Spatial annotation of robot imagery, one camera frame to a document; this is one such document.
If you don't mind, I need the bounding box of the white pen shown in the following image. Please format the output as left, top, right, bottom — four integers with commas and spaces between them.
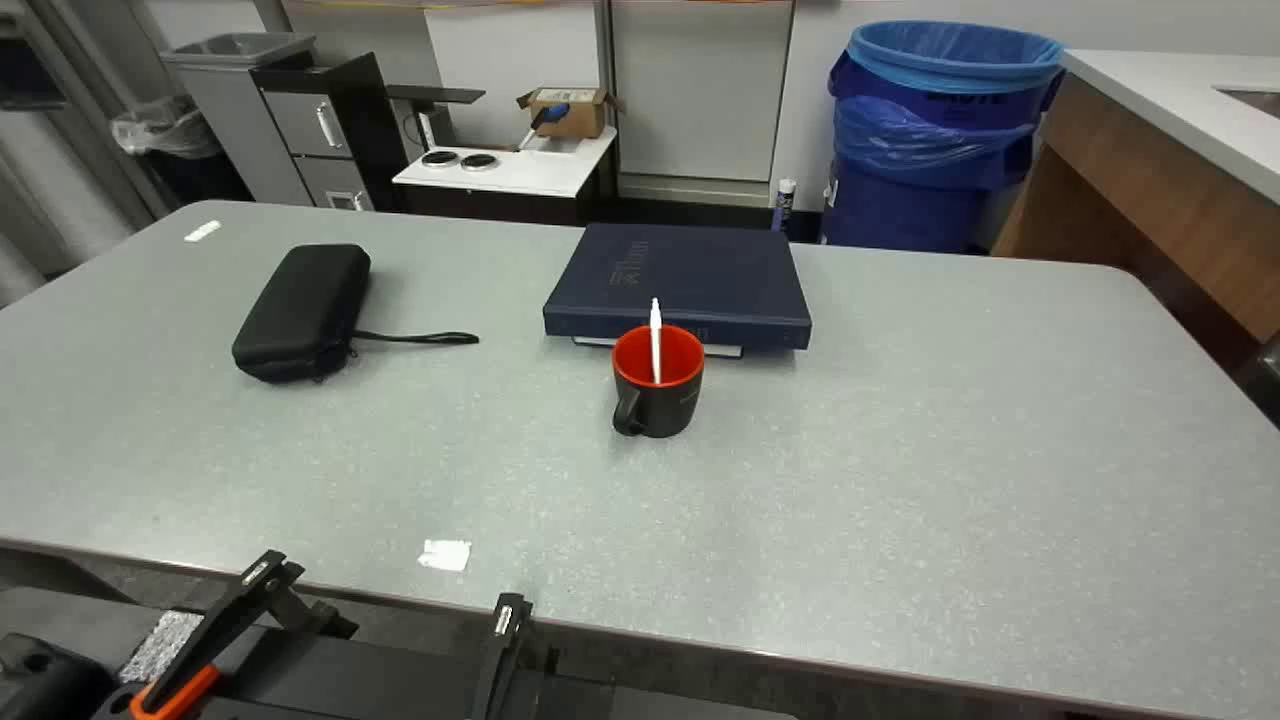
643, 293, 666, 386

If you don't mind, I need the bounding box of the red and black mug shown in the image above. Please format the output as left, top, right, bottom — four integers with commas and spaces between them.
609, 321, 706, 439

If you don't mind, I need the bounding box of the navy blue flat box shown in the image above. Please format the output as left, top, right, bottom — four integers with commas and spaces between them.
540, 218, 816, 354

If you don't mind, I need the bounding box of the small white side table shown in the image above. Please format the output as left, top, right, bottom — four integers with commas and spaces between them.
386, 125, 625, 224

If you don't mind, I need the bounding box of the open cardboard box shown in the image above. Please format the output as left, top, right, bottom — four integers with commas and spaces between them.
516, 82, 615, 148

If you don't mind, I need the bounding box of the white square tape patch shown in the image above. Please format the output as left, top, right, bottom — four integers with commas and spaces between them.
417, 534, 477, 576

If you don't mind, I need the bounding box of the black table clamp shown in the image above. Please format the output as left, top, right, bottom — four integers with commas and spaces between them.
477, 589, 554, 720

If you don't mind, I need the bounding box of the blue trash bin with liner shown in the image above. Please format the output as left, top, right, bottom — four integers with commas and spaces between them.
821, 16, 1068, 256

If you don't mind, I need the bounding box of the grey filing cabinet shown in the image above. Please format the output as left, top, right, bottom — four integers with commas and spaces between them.
160, 30, 403, 216

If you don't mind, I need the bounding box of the black and orange clamp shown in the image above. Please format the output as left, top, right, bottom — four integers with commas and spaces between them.
87, 546, 359, 720

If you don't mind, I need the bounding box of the bin with clear plastic bag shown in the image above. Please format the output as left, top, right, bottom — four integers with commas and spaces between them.
108, 90, 254, 212

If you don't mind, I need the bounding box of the wooden counter with white top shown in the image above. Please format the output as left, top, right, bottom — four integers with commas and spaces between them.
992, 46, 1280, 383

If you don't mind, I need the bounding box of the black zip case with strap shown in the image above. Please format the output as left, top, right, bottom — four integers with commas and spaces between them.
226, 240, 485, 386

